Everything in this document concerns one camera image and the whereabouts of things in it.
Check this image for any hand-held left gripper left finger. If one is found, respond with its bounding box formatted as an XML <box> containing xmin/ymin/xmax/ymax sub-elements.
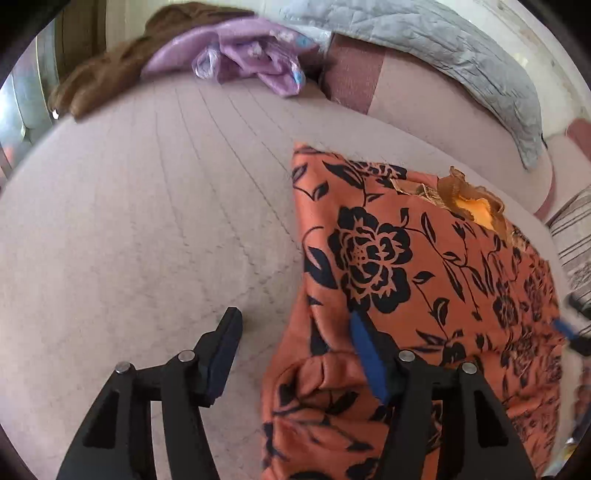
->
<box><xmin>56</xmin><ymin>307</ymin><xmax>244</xmax><ymax>480</ymax></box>

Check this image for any grey quilted blanket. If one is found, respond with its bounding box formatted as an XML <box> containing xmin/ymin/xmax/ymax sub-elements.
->
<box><xmin>279</xmin><ymin>0</ymin><xmax>548</xmax><ymax>171</ymax></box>

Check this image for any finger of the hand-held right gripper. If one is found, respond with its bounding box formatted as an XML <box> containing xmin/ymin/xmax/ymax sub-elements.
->
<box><xmin>553</xmin><ymin>291</ymin><xmax>591</xmax><ymax>357</ymax></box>

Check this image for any pink banded cushion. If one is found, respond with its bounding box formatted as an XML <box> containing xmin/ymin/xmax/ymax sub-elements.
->
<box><xmin>536</xmin><ymin>117</ymin><xmax>591</xmax><ymax>217</ymax></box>

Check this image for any striped grey white cloth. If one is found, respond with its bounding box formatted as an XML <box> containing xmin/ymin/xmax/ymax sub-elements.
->
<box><xmin>547</xmin><ymin>185</ymin><xmax>591</xmax><ymax>342</ymax></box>

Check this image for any brown cloth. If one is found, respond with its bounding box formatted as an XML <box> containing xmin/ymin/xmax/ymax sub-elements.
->
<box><xmin>48</xmin><ymin>1</ymin><xmax>254</xmax><ymax>121</ymax></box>

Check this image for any pink quilted bed cover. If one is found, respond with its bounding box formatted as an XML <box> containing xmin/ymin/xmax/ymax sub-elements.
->
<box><xmin>0</xmin><ymin>74</ymin><xmax>568</xmax><ymax>480</ymax></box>

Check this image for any orange black floral garment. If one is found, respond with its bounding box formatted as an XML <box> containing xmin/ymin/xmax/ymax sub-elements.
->
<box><xmin>260</xmin><ymin>143</ymin><xmax>571</xmax><ymax>480</ymax></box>

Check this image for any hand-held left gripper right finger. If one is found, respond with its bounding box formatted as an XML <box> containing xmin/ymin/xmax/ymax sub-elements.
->
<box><xmin>350</xmin><ymin>310</ymin><xmax>536</xmax><ymax>480</ymax></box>

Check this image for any purple printed cloth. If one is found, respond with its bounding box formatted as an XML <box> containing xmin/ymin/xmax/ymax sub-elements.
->
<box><xmin>141</xmin><ymin>17</ymin><xmax>324</xmax><ymax>100</ymax></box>

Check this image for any pink banded bolster pillow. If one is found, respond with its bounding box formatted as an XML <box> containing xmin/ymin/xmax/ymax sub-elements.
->
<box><xmin>323</xmin><ymin>34</ymin><xmax>557</xmax><ymax>213</ymax></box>

